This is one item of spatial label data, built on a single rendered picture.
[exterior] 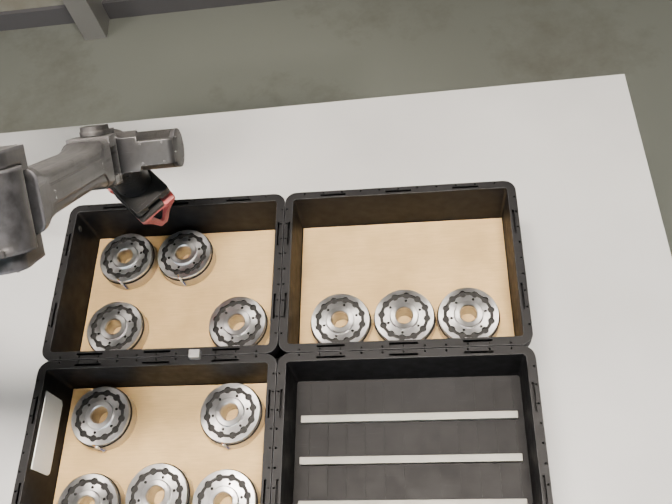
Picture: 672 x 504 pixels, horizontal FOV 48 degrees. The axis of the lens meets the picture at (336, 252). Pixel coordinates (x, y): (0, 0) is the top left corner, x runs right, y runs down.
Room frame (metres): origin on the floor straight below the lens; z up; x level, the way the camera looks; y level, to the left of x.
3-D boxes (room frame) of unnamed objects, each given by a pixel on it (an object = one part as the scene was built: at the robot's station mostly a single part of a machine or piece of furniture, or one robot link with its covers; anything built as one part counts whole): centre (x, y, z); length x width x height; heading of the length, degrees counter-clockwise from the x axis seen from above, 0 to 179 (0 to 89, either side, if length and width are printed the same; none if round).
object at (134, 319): (0.61, 0.41, 0.86); 0.10 x 0.10 x 0.01
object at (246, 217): (0.65, 0.29, 0.87); 0.40 x 0.30 x 0.11; 76
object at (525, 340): (0.55, -0.10, 0.92); 0.40 x 0.30 x 0.02; 76
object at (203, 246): (0.72, 0.27, 0.86); 0.10 x 0.10 x 0.01
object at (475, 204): (0.55, -0.10, 0.87); 0.40 x 0.30 x 0.11; 76
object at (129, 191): (0.73, 0.28, 1.11); 0.10 x 0.07 x 0.07; 32
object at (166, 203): (0.72, 0.27, 1.03); 0.07 x 0.07 x 0.09; 32
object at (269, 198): (0.65, 0.29, 0.92); 0.40 x 0.30 x 0.02; 76
